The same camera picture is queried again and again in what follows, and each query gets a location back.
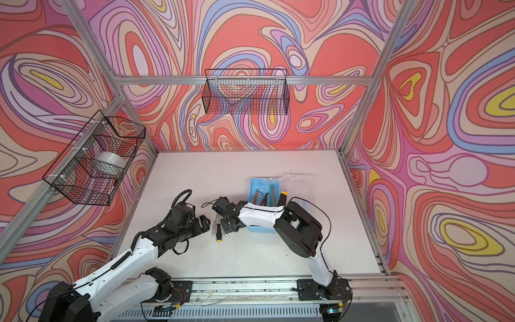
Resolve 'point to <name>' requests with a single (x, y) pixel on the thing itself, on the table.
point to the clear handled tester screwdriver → (223, 231)
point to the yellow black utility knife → (282, 199)
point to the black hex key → (265, 198)
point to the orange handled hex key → (255, 198)
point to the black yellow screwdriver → (218, 228)
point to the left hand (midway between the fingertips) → (205, 223)
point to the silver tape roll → (110, 162)
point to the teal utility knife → (272, 195)
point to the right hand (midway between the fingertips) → (234, 228)
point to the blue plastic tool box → (266, 192)
